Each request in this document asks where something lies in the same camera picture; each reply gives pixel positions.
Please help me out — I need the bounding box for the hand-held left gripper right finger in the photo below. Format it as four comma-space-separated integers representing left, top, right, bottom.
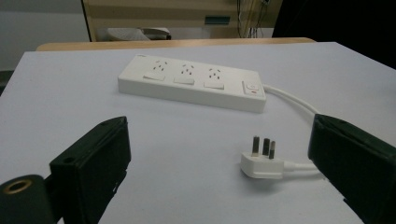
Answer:
307, 113, 396, 224

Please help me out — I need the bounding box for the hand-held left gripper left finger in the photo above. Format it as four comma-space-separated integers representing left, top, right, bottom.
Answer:
49, 116, 133, 224

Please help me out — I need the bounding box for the white three-pin plug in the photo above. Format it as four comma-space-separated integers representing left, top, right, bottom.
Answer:
239, 135, 285, 180

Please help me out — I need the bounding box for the white power strip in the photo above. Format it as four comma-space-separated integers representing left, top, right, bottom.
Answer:
117, 53, 268, 114

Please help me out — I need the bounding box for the white shoe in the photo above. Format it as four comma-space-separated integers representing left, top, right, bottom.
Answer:
106, 26, 173, 42

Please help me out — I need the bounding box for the wooden desk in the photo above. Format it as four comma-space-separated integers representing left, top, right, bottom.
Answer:
35, 36, 317, 52

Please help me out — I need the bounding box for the beige wooden cabinet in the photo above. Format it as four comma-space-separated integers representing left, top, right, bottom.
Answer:
81, 0, 284, 43

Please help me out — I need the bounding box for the white power cable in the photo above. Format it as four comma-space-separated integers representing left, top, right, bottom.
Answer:
262, 83, 321, 175

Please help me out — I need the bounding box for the bundle of hanging cables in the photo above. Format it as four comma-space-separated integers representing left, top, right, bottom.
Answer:
235, 0, 271, 38

